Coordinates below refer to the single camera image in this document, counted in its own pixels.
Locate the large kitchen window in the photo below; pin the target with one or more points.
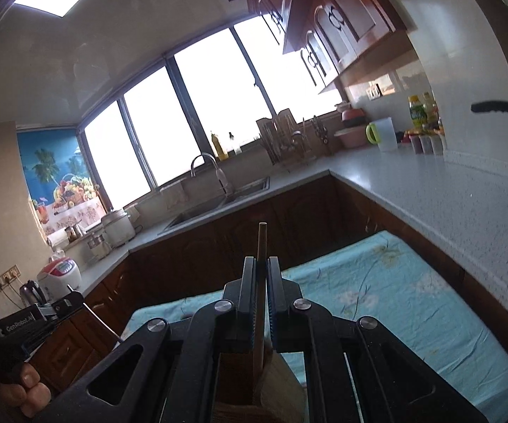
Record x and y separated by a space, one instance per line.
210 97

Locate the wooden cabinets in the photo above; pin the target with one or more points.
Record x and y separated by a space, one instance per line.
346 13
192 251

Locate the steel kitchen sink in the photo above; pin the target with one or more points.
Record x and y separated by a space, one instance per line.
210 205

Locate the light wooden chopstick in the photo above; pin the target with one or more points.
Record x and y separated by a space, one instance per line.
261 242

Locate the person's left hand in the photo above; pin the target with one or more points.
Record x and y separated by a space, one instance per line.
29 390

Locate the small soap bottle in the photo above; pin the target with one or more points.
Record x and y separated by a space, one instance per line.
234 145

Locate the white tall rice cooker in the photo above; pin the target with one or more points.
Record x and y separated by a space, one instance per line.
117 229

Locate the paper towel roll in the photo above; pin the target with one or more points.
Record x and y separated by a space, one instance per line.
58 238

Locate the blue floral tablecloth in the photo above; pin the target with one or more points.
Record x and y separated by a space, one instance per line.
390 299

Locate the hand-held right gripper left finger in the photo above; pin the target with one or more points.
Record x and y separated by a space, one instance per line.
248 299

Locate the wooden upper cabinets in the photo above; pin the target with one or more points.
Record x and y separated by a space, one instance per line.
346 13

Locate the white red rice cooker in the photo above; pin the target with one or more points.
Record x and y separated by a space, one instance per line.
60 277

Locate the pink bowl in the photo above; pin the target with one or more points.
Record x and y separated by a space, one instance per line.
351 137

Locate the yellow green drink bottle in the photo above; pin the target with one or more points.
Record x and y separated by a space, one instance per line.
417 114

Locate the row of spice jars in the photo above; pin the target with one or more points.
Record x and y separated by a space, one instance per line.
425 144

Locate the wall socket strip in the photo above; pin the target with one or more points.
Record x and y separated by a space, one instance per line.
7 276

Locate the tropical fruit wall poster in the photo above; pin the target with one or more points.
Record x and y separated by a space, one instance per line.
56 172

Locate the chrome faucet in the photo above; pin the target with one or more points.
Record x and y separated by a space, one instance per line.
218 172

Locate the steel electric kettle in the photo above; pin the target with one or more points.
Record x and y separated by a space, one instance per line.
33 293

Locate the wooden lower cabinets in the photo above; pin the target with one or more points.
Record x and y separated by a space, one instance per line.
192 251

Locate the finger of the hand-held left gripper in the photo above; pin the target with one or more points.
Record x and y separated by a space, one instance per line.
64 305

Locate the wooden utensil holder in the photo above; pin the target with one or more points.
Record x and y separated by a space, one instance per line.
280 387

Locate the hanging dish cloth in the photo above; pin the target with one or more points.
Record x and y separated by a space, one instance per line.
174 196

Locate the yellow liquid bottle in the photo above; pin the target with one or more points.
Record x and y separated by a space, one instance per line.
219 147

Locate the countertop dish rack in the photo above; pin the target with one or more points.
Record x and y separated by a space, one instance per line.
285 136

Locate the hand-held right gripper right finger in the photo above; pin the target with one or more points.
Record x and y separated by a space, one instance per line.
273 317

